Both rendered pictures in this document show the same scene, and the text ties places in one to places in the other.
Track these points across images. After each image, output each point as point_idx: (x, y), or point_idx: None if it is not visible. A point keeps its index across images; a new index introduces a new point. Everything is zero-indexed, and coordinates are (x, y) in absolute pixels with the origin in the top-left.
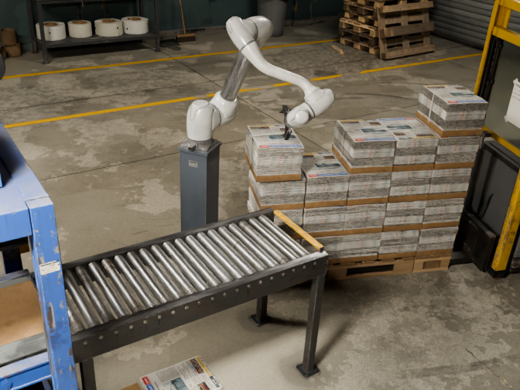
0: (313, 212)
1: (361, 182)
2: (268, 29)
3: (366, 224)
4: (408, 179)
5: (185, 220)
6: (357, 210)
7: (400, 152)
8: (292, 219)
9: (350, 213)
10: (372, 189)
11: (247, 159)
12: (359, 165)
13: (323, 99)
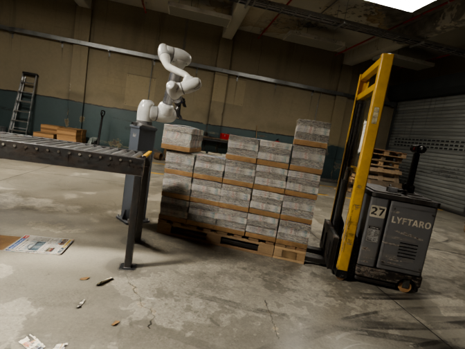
0: (198, 181)
1: (233, 167)
2: (184, 55)
3: (236, 202)
4: (269, 173)
5: (126, 174)
6: (230, 189)
7: (262, 149)
8: (183, 183)
9: (224, 190)
10: (241, 174)
11: None
12: (232, 153)
13: (190, 80)
